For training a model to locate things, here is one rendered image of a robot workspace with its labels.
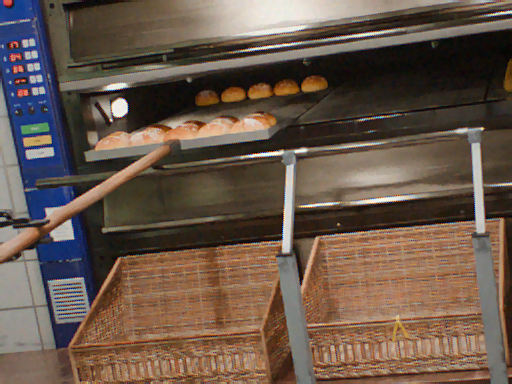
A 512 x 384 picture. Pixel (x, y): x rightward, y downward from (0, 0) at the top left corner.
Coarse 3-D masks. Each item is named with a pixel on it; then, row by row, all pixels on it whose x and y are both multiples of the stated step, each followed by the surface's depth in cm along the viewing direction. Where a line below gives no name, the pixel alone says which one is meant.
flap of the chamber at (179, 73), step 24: (480, 24) 305; (504, 24) 304; (312, 48) 315; (336, 48) 314; (360, 48) 313; (384, 48) 317; (144, 72) 327; (168, 72) 325; (192, 72) 324; (216, 72) 330
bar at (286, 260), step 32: (480, 128) 289; (192, 160) 307; (224, 160) 304; (256, 160) 302; (288, 160) 300; (480, 160) 286; (288, 192) 295; (480, 192) 280; (288, 224) 290; (480, 224) 275; (288, 256) 283; (480, 256) 273; (288, 288) 285; (480, 288) 275; (288, 320) 287
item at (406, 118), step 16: (400, 112) 333; (416, 112) 329; (432, 112) 328; (448, 112) 327; (464, 112) 326; (480, 112) 325; (496, 112) 324; (288, 128) 337; (304, 128) 336; (320, 128) 335; (336, 128) 334; (352, 128) 333; (368, 128) 332; (384, 128) 331; (224, 144) 342; (240, 144) 341; (256, 144) 340; (96, 160) 352; (112, 160) 351; (128, 160) 350
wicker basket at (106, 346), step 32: (128, 256) 353; (160, 256) 351; (192, 256) 349; (224, 256) 346; (256, 256) 344; (128, 288) 353; (160, 288) 351; (192, 288) 348; (224, 288) 346; (256, 288) 344; (96, 320) 331; (128, 320) 353; (160, 320) 350; (192, 320) 348; (224, 320) 345; (256, 320) 343; (96, 352) 311; (128, 352) 309; (160, 352) 308; (192, 352) 306; (224, 352) 303; (256, 352) 328; (288, 352) 324
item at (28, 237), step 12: (156, 156) 307; (132, 168) 289; (144, 168) 297; (108, 180) 274; (120, 180) 279; (96, 192) 264; (108, 192) 270; (72, 204) 251; (84, 204) 255; (48, 216) 240; (60, 216) 242; (72, 216) 249; (36, 228) 231; (48, 228) 235; (12, 240) 222; (24, 240) 224; (36, 240) 230; (0, 252) 215; (12, 252) 219; (0, 264) 215
